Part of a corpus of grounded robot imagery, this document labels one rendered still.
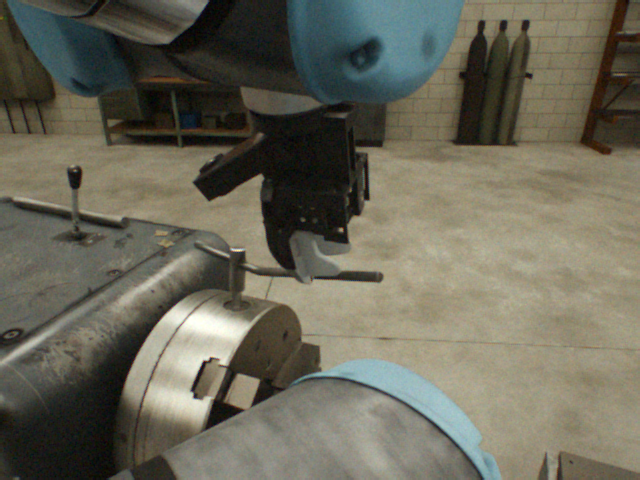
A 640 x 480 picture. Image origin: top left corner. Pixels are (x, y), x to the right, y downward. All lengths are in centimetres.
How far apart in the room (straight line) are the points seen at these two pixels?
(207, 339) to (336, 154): 33
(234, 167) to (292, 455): 27
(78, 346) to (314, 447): 47
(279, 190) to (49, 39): 20
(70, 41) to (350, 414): 21
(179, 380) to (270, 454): 40
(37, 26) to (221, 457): 22
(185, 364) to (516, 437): 184
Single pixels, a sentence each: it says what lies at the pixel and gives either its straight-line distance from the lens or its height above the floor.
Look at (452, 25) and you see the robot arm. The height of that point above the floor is 159.
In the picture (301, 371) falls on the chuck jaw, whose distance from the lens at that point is 73.
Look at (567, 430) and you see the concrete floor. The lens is 238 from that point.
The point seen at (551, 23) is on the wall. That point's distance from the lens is 744.
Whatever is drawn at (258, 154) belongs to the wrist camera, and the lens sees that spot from 39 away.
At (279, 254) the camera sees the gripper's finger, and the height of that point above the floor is 139.
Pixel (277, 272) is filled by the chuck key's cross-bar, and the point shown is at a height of 132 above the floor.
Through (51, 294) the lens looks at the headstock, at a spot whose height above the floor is 126.
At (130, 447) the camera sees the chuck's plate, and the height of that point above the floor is 113.
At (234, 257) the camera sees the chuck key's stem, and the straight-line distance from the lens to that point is 62.
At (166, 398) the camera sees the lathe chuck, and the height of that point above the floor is 119.
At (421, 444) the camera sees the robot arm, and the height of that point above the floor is 142.
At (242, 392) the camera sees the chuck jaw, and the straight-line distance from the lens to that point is 58.
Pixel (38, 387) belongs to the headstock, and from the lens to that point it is 61.
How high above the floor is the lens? 159
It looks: 27 degrees down
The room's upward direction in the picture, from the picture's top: straight up
